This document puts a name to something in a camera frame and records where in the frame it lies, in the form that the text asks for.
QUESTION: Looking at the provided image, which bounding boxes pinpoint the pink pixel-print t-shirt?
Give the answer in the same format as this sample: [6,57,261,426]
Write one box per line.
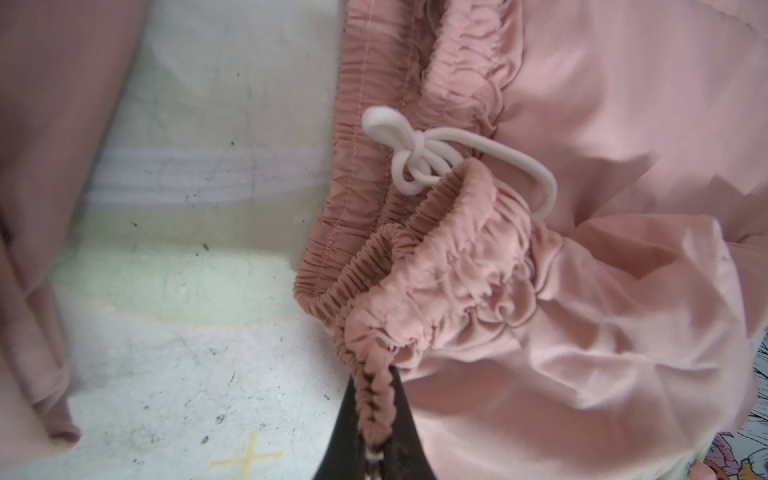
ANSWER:
[1,1,146,468]

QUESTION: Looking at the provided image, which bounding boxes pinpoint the white pants drawstring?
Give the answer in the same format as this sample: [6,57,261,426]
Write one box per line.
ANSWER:
[361,106,558,219]

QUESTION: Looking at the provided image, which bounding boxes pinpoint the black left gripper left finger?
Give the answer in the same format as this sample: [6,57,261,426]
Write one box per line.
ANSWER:
[313,378,366,480]

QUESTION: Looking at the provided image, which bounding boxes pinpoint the pink garments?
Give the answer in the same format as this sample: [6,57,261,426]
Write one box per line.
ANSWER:
[294,1,767,479]

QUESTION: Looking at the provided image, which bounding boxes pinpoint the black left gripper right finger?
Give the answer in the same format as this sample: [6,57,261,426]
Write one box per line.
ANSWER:
[381,366,436,480]

